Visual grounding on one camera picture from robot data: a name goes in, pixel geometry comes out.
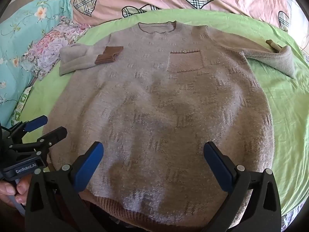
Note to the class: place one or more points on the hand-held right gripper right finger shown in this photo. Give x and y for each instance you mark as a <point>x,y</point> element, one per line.
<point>217,166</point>

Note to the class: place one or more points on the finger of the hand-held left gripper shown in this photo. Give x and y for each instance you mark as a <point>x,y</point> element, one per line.
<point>55,134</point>
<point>36,124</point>

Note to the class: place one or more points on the purple floral cloth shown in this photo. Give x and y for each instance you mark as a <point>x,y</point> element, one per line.
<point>48,50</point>

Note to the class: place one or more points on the light green bed sheet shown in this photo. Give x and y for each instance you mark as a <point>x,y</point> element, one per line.
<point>284,116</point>

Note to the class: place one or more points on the pale floral bedsheet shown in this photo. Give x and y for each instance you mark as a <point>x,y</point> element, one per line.
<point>289,222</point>

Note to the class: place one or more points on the beige knitted sweater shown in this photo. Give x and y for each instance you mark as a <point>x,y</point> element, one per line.
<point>154,101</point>

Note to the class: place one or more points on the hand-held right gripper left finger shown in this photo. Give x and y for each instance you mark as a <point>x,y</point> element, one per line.
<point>89,166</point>

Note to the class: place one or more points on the person's left hand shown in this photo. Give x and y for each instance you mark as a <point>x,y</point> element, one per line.
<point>9,189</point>

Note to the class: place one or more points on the teal floral quilt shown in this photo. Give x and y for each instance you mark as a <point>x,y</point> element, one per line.
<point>14,53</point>

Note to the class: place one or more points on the green and white patterned cloth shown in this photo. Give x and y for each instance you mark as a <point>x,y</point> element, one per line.
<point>21,101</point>

